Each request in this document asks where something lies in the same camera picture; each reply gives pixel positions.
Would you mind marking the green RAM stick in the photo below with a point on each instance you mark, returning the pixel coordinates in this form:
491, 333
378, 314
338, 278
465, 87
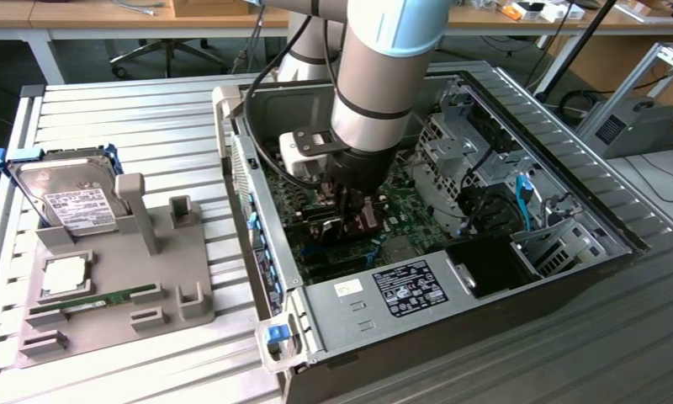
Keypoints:
117, 298

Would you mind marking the black pole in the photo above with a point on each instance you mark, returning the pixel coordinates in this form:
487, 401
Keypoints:
585, 31

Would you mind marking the small orange white box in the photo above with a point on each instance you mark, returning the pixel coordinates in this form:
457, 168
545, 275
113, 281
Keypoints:
523, 12

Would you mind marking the grey parts rack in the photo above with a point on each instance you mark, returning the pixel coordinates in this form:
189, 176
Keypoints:
117, 269

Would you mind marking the graphics card with black fan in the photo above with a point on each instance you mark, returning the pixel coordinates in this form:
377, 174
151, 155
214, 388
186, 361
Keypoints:
325, 232

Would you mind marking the silver drive cage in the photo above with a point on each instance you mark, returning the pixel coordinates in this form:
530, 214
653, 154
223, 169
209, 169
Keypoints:
454, 147

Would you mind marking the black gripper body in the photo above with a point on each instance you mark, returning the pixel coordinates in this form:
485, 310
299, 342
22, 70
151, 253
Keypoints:
361, 172

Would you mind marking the white cardboard box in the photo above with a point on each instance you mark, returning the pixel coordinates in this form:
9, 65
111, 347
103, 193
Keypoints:
561, 12

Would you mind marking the silver power supply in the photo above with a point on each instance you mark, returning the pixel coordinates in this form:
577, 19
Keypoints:
341, 320

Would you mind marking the black expansion slot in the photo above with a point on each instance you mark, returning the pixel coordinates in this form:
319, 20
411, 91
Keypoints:
341, 271
335, 262

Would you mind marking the grey control box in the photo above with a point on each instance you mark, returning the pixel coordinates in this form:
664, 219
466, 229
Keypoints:
645, 126

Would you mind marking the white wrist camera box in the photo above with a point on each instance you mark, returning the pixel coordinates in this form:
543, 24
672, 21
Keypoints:
291, 155

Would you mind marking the green motherboard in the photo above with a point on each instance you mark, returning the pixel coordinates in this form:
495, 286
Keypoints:
409, 210

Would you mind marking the silver disk bay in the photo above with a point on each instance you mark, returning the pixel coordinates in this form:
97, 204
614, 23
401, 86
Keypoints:
554, 252

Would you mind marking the silver chipset heatsink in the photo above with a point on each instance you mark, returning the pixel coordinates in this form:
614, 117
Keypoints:
398, 249

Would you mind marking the wooden desk white frame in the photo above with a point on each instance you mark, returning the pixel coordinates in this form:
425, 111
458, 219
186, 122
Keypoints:
89, 19
622, 25

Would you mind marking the aluminium profile frame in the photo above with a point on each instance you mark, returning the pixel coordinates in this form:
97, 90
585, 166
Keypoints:
658, 52

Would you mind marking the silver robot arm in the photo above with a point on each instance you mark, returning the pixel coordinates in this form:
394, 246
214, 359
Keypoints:
375, 84

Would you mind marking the hard disk blue carrier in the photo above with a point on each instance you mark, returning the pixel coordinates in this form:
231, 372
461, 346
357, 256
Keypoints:
71, 198

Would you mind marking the silver CPU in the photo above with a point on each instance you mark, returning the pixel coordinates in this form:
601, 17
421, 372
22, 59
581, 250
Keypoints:
63, 275

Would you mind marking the open black PC case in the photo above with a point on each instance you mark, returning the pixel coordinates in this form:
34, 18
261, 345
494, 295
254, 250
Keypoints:
403, 370

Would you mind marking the blue case latch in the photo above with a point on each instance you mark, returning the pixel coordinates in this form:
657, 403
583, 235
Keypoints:
275, 334

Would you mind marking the brown cardboard box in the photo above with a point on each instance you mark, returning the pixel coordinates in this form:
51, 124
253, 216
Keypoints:
206, 7

